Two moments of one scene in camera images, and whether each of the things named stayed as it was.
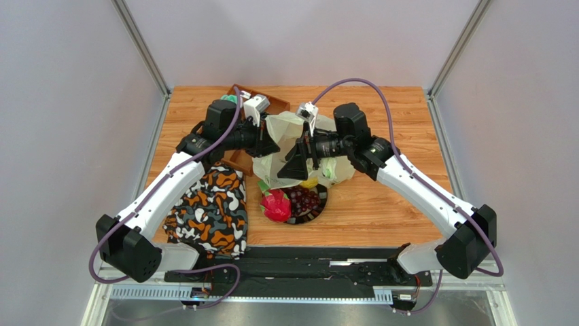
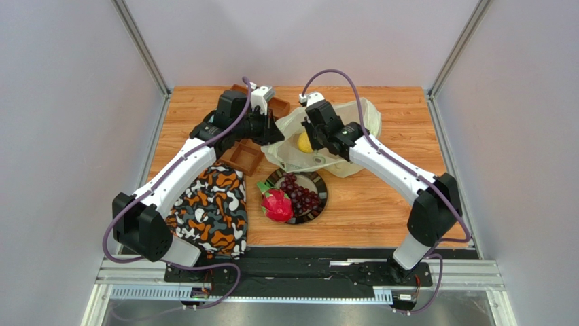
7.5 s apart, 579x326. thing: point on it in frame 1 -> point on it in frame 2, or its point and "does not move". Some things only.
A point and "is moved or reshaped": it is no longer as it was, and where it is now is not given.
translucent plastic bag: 287,128 is moved or reshaped
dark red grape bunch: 302,199 does not move
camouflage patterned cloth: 213,215 does not move
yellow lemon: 310,183 is moved or reshaped
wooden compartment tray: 240,159 does not move
